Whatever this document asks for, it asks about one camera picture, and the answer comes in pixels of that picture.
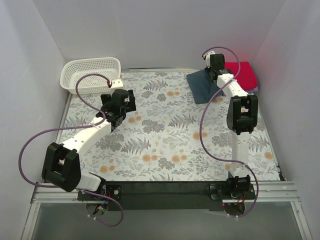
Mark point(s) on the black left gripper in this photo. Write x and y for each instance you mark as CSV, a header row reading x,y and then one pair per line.
x,y
131,100

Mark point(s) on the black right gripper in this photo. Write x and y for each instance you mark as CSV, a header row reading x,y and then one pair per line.
x,y
213,74

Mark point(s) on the dark teal t shirt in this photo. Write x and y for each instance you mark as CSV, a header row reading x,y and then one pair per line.
x,y
201,86

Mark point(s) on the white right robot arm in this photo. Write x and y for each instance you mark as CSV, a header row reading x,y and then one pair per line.
x,y
241,119

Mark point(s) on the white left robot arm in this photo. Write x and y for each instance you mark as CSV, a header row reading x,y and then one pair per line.
x,y
62,163

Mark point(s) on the folded red t shirt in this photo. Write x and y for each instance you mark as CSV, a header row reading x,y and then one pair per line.
x,y
246,77

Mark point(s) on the folded lavender t shirt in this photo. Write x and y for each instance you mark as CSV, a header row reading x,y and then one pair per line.
x,y
253,90

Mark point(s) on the white perforated plastic basket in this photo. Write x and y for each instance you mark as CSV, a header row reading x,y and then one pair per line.
x,y
97,72

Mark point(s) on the floral patterned table mat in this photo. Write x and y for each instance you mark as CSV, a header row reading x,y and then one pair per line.
x,y
168,138

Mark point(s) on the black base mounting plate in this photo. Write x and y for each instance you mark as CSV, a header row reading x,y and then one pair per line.
x,y
168,195

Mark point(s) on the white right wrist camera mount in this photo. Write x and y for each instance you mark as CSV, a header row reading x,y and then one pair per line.
x,y
207,54

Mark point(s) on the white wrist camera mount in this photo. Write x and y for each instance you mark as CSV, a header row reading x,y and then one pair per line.
x,y
115,84
207,54

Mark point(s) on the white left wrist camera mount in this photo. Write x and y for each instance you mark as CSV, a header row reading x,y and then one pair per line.
x,y
115,84

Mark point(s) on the aluminium frame rail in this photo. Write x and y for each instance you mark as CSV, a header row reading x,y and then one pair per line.
x,y
168,211

